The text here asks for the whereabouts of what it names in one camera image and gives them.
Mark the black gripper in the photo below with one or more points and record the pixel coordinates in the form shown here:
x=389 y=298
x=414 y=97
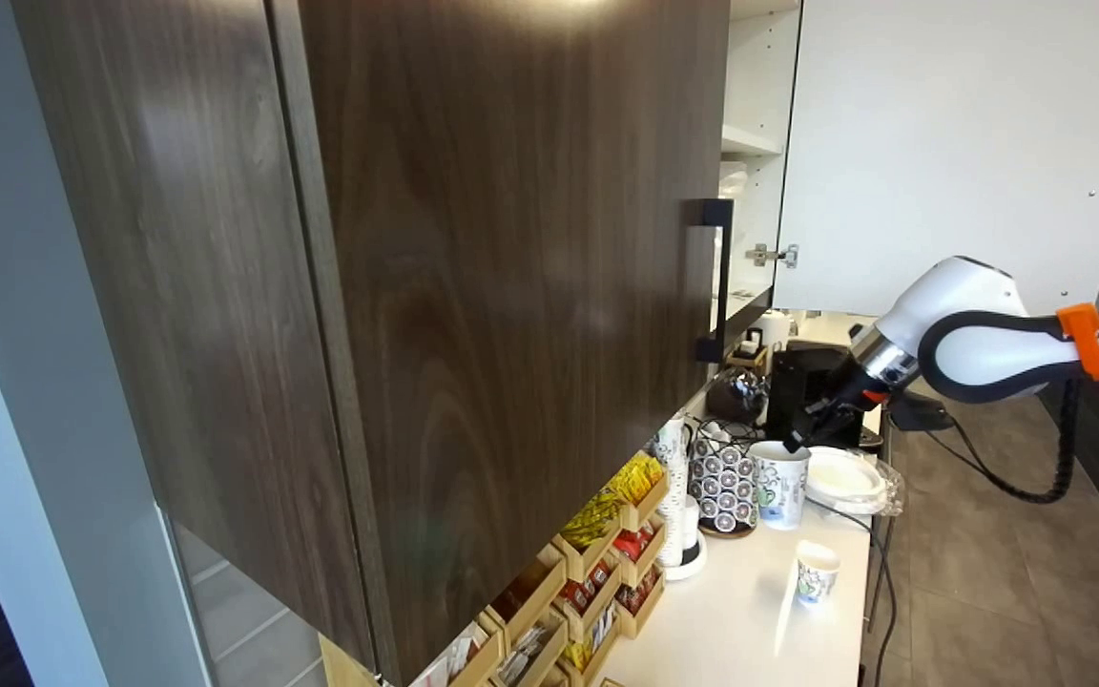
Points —
x=856 y=387

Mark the patterned paper cup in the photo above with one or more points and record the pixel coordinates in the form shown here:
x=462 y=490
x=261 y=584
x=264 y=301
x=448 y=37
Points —
x=819 y=579
x=780 y=490

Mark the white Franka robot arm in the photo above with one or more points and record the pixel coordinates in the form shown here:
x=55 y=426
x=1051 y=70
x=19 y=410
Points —
x=970 y=298

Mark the tall paper cup stack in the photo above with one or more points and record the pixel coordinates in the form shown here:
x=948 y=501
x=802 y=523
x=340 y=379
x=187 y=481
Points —
x=680 y=473
x=663 y=448

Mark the white cup lid stack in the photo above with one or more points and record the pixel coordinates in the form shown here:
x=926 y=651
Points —
x=680 y=523

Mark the metal cupboard hinge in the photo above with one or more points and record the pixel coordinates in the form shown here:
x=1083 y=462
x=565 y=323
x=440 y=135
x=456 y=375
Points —
x=771 y=256

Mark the black coffee machine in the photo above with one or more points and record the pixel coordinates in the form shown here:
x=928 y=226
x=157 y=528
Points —
x=802 y=379

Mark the shiny dark metal pot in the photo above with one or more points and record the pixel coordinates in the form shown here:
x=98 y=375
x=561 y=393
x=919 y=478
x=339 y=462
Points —
x=733 y=402

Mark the wooden tea packet rack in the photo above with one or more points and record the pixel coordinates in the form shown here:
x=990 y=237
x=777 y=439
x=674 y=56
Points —
x=534 y=600

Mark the dark wood wall cupboard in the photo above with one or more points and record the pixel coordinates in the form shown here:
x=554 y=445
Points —
x=513 y=252

